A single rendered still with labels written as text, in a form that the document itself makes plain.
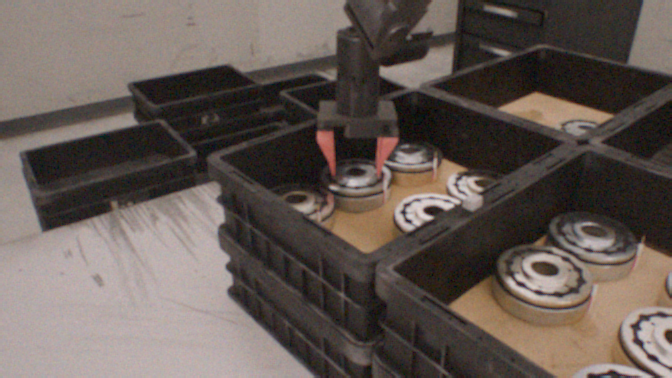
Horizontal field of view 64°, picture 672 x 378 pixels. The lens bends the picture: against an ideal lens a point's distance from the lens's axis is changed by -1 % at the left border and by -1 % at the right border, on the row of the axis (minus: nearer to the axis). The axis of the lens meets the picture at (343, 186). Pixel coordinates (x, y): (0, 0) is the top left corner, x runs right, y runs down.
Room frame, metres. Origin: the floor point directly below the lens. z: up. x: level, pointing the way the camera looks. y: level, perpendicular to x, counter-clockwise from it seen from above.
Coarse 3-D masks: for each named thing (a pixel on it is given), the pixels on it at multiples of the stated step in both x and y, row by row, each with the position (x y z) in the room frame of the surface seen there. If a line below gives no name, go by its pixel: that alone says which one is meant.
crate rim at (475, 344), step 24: (552, 168) 0.58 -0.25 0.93; (648, 168) 0.59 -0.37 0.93; (504, 192) 0.53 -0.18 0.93; (456, 216) 0.48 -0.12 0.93; (480, 216) 0.48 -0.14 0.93; (432, 240) 0.43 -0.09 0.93; (384, 264) 0.40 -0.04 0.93; (384, 288) 0.38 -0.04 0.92; (408, 288) 0.36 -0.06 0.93; (408, 312) 0.35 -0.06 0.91; (432, 312) 0.34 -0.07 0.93; (456, 312) 0.33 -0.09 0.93; (456, 336) 0.32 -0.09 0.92; (480, 336) 0.31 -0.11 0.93; (480, 360) 0.30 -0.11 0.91; (504, 360) 0.28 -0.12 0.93; (528, 360) 0.28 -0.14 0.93
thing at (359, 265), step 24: (384, 96) 0.83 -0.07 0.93; (432, 96) 0.83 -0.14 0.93; (312, 120) 0.73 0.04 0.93; (504, 120) 0.73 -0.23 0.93; (240, 144) 0.65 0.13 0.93; (264, 144) 0.66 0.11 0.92; (576, 144) 0.65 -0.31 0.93; (216, 168) 0.59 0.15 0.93; (528, 168) 0.58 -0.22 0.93; (240, 192) 0.55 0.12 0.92; (264, 192) 0.53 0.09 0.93; (480, 192) 0.53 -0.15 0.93; (288, 216) 0.48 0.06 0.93; (312, 240) 0.45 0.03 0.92; (336, 240) 0.43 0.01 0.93; (408, 240) 0.43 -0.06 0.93; (336, 264) 0.42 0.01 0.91; (360, 264) 0.40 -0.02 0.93
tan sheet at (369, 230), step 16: (448, 176) 0.75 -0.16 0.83; (400, 192) 0.70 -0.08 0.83; (416, 192) 0.70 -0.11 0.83; (432, 192) 0.70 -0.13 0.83; (384, 208) 0.65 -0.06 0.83; (336, 224) 0.61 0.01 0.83; (352, 224) 0.61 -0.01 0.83; (368, 224) 0.61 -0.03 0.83; (384, 224) 0.61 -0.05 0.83; (352, 240) 0.58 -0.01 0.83; (368, 240) 0.58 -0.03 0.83; (384, 240) 0.58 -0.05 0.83
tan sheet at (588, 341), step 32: (640, 256) 0.54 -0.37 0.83; (480, 288) 0.48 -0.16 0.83; (608, 288) 0.48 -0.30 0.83; (640, 288) 0.48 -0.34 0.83; (480, 320) 0.43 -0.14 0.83; (512, 320) 0.43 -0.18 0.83; (608, 320) 0.43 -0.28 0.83; (544, 352) 0.39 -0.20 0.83; (576, 352) 0.39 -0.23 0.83; (608, 352) 0.38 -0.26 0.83
